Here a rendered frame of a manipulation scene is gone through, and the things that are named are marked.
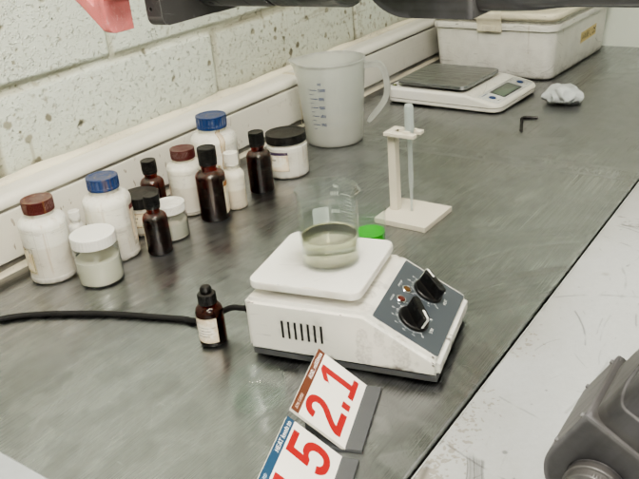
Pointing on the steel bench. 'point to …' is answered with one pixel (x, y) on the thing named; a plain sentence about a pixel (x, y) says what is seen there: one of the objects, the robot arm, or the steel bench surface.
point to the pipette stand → (421, 222)
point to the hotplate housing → (343, 330)
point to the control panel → (435, 336)
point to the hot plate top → (275, 277)
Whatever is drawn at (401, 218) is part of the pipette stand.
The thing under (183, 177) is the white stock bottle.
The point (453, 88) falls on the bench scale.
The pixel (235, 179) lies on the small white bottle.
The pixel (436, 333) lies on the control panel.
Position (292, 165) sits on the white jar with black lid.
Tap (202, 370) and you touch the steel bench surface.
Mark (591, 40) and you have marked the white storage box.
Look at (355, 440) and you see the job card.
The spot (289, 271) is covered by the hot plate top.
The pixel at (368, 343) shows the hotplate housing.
